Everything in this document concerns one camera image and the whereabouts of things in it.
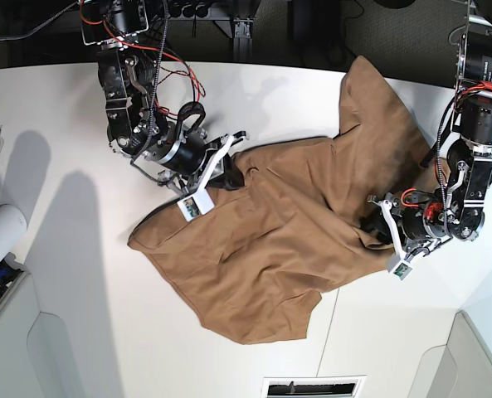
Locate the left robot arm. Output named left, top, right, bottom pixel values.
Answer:
left=363, top=1, right=492, bottom=277

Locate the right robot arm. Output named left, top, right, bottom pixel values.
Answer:
left=78, top=1, right=246, bottom=197

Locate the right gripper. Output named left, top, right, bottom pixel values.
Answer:
left=144, top=131, right=247, bottom=197

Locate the white vent grille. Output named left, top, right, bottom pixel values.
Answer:
left=261, top=376, right=367, bottom=398

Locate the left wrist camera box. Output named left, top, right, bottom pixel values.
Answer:
left=387, top=256, right=412, bottom=280

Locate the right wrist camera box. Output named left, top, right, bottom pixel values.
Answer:
left=177, top=188, right=214, bottom=222

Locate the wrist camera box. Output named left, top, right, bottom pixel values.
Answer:
left=387, top=256, right=412, bottom=280
left=177, top=188, right=214, bottom=222

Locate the grey padded panel left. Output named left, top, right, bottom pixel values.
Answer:
left=0, top=273, right=86, bottom=397

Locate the grey padded panel right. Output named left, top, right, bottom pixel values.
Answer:
left=408, top=311, right=492, bottom=398

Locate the aluminium frame post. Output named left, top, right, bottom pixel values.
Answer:
left=214, top=19, right=254, bottom=63

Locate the tan brown t-shirt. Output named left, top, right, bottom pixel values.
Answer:
left=128, top=57, right=438, bottom=344

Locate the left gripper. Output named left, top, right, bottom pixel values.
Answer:
left=361, top=192, right=451, bottom=261

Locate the grey padded panel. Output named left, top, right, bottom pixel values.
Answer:
left=408, top=311, right=492, bottom=398
left=0, top=273, right=86, bottom=397

